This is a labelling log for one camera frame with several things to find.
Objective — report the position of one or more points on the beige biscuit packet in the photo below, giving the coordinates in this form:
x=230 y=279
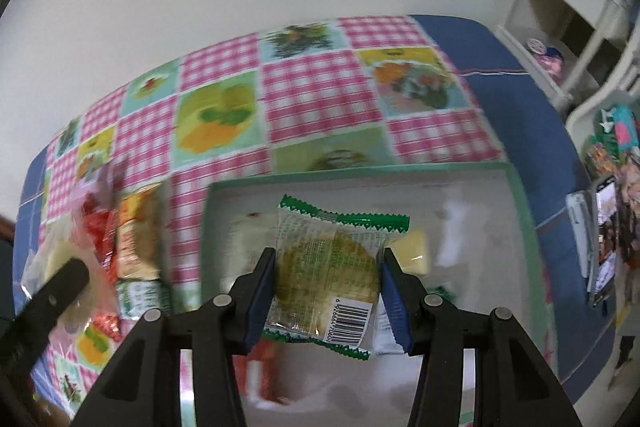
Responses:
x=135 y=237

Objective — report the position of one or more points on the yellow jelly cup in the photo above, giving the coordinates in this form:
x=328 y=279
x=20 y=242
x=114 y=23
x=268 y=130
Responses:
x=412 y=252

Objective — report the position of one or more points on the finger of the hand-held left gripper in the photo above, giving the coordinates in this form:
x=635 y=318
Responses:
x=50 y=302

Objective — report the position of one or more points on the brown wooden rail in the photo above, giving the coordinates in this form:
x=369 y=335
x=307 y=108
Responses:
x=6 y=227

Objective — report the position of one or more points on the green and white snack packet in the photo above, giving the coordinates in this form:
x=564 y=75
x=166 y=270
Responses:
x=142 y=299

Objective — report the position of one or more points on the pink round small item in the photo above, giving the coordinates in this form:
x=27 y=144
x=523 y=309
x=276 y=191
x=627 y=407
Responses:
x=552 y=59

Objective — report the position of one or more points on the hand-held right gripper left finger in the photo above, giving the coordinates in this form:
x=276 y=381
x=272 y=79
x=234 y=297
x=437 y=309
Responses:
x=260 y=302

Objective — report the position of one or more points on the white small device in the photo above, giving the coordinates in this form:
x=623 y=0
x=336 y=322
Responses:
x=580 y=232

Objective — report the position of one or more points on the red triangular snack packet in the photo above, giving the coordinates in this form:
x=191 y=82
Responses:
x=100 y=232

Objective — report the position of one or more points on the white box with teal rim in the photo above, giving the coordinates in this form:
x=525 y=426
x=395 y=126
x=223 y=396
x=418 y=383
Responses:
x=480 y=217

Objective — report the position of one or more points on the colourful small toys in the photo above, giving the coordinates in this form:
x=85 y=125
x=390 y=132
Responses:
x=615 y=142

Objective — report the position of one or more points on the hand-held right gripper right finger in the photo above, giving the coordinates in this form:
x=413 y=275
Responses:
x=397 y=302

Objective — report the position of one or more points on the clear green-edged round cookie packet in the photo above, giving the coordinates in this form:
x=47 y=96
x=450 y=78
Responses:
x=325 y=267

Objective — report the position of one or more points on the orange-red patterned snack packet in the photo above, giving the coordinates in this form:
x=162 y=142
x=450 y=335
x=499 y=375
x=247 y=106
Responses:
x=107 y=324

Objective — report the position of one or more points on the green yellow corn snack packet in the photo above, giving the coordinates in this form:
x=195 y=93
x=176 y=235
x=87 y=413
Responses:
x=387 y=337

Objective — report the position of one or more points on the red box-shaped snack packet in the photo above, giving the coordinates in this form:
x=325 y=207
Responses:
x=265 y=372

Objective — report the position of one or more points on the clear packet of white cakes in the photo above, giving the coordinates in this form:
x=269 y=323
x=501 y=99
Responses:
x=57 y=252

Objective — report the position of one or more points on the pink checkered printed tablecloth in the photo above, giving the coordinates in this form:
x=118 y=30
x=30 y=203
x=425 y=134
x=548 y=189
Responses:
x=310 y=102

